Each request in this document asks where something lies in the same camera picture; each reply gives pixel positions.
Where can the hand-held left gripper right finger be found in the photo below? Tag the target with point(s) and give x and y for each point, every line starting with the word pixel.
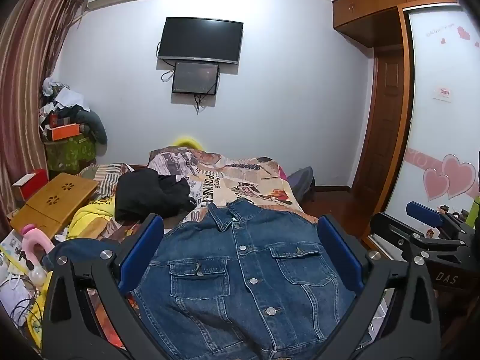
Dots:
pixel 337 251

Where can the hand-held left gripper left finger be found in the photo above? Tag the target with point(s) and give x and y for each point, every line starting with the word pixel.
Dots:
pixel 138 255

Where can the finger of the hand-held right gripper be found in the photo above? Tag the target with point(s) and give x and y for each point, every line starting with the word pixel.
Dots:
pixel 390 228
pixel 423 213

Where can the blue denim jacket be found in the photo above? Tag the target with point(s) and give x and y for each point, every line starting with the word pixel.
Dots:
pixel 240 277

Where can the black garment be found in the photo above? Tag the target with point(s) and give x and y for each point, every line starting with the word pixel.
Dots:
pixel 150 195

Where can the yellow cloth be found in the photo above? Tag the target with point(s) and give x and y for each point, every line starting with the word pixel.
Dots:
pixel 92 213

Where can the dark bag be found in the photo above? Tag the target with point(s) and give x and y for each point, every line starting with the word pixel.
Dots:
pixel 302 182

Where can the wooden wardrobe with heart decals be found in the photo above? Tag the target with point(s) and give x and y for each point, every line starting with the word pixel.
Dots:
pixel 438 127

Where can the wooden lap table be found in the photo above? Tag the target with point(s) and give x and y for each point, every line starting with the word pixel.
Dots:
pixel 56 198

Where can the brown wooden door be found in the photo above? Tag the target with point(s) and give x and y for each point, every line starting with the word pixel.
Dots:
pixel 382 120

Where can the pink white toy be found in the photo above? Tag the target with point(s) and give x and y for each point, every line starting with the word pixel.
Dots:
pixel 35 243

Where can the printed bed blanket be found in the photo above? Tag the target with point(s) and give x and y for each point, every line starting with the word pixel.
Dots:
pixel 232 180

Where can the yellow round object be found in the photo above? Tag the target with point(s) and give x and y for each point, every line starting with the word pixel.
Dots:
pixel 187 142

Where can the green printed box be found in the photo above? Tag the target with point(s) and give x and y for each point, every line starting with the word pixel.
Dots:
pixel 69 153

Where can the red box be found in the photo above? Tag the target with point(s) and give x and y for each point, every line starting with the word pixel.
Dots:
pixel 32 183

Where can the grey plush pillow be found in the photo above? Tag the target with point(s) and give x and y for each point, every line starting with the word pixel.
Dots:
pixel 93 125

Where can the orange box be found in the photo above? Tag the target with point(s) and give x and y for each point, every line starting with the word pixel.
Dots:
pixel 62 132

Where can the white crumpled paper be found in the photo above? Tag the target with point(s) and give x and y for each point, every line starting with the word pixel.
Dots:
pixel 69 97

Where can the small black monitor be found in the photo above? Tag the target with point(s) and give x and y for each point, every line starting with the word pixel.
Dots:
pixel 195 78

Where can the striped brown curtain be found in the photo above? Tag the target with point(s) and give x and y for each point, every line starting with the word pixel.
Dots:
pixel 26 63

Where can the wall-mounted black television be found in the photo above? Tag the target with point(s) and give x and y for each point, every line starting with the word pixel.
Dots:
pixel 201 39

